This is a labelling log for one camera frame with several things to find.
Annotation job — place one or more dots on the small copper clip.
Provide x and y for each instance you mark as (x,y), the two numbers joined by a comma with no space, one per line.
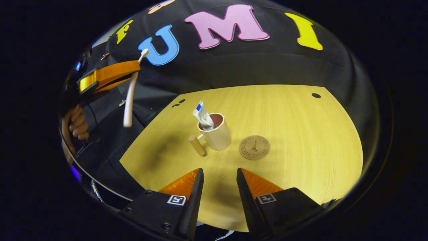
(104,56)

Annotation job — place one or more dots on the round brown coaster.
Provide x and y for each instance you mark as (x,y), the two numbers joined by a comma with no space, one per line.
(254,147)

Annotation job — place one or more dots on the wooden desktop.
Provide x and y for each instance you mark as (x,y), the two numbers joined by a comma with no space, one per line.
(301,134)

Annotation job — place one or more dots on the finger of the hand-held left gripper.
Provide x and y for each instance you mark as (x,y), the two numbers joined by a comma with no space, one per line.
(113,85)
(113,73)

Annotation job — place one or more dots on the white toothpaste tube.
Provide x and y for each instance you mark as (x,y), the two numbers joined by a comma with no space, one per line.
(202,115)

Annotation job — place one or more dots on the small silver clip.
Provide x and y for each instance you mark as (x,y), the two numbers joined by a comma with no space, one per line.
(122,103)

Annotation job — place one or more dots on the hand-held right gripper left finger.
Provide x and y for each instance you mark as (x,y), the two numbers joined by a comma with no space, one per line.
(194,201)

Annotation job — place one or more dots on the white toothbrush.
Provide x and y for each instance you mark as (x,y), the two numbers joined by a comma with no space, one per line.
(128,107)

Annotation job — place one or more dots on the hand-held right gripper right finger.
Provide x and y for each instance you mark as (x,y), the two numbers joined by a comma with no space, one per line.
(247,201)

